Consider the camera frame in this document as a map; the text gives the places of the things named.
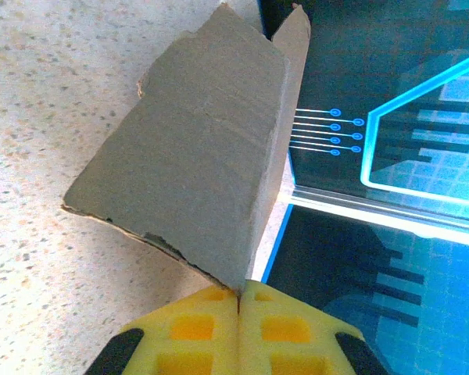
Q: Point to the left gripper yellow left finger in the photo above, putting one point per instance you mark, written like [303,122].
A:
[187,343]

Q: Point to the aluminium frame post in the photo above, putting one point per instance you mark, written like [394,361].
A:
[375,213]

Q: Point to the brown cardboard box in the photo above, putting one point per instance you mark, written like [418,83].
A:
[199,156]

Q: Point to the blue table edge trim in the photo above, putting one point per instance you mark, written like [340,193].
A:
[277,242]

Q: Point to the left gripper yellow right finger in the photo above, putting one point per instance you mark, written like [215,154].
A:
[289,343]

